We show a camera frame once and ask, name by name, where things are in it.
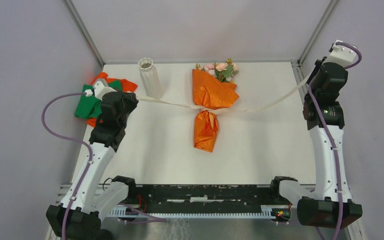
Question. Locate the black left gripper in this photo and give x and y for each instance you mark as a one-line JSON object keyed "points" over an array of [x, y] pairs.
{"points": [[130, 98]]}

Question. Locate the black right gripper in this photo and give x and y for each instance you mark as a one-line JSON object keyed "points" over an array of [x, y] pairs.
{"points": [[319, 63]]}

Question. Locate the cream printed ribbon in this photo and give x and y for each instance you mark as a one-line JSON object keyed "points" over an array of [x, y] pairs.
{"points": [[227, 110]]}

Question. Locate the orange wrapping paper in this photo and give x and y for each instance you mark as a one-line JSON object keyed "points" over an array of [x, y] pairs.
{"points": [[211, 94]]}

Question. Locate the pink artificial flower bouquet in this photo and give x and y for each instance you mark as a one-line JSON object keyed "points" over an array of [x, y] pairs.
{"points": [[223, 71]]}

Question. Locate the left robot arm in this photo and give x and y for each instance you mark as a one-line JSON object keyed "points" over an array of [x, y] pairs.
{"points": [[80, 214]]}

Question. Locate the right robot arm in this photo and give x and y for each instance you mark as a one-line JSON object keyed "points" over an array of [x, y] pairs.
{"points": [[331, 204]]}

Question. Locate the white ribbed vase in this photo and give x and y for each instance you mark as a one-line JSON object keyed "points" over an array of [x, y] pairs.
{"points": [[150, 79]]}

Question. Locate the orange cloth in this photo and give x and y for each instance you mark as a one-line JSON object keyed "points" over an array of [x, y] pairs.
{"points": [[122, 84]]}

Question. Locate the green cloth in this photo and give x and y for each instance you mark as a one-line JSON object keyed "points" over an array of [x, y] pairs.
{"points": [[90, 107]]}

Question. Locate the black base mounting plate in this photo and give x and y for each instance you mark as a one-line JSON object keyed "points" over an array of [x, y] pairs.
{"points": [[203, 199]]}

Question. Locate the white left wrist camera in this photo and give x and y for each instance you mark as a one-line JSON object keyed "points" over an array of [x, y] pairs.
{"points": [[99, 89]]}

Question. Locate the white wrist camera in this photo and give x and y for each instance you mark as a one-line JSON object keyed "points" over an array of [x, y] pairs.
{"points": [[99, 89], [344, 54]]}

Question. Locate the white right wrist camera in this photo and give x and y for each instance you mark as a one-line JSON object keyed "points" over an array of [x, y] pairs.
{"points": [[344, 54]]}

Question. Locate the white slotted cable duct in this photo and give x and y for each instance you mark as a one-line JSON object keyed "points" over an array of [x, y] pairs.
{"points": [[122, 212]]}

